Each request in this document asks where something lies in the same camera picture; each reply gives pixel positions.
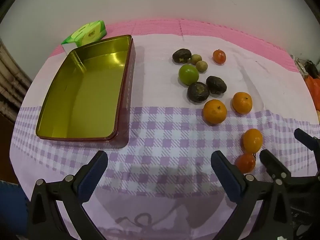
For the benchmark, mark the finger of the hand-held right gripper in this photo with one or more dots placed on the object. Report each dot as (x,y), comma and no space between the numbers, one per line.
(306,137)
(271,163)

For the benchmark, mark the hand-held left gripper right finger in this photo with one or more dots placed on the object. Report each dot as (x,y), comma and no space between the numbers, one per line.
(226,177)

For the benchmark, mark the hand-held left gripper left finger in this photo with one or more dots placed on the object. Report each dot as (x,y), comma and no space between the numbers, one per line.
(92,177)

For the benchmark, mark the small red-orange tomato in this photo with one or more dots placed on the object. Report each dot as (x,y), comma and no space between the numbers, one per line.
(245,163)

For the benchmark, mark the small yellow-orange tomato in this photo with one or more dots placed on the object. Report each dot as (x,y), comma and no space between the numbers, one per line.
(252,140)

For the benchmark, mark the orange mandarin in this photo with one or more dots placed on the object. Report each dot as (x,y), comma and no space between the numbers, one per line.
(242,102)
(214,112)

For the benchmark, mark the maroon and gold tin box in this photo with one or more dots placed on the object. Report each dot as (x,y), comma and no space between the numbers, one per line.
(82,100)

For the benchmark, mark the dark brown round fruit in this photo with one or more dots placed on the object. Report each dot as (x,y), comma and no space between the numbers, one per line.
(198,92)
(217,85)

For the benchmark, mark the green lime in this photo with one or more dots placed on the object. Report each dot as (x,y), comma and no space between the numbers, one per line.
(188,74)

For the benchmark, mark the red tomato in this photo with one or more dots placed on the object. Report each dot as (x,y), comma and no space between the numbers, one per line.
(219,56)

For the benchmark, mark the dark brown wrinkled fruit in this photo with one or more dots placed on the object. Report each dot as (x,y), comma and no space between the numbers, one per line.
(181,55)

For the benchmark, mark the orange plastic packet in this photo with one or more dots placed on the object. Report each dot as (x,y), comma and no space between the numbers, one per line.
(313,86)

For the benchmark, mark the crinkled clear plastic wrapper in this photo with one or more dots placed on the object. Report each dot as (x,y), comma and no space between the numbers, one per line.
(298,62)

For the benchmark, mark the pink purple checked cloth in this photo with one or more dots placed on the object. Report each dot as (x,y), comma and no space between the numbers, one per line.
(162,135)

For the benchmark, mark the blue plastic object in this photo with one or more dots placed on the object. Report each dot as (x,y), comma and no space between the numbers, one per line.
(12,205)

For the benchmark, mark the brown longan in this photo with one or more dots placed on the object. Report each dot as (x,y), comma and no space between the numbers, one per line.
(201,66)
(196,59)

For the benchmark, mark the beige rattan furniture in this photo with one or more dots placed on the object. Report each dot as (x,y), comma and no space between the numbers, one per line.
(10,80)

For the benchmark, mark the green tissue pack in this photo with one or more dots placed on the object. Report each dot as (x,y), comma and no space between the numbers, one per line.
(87,32)

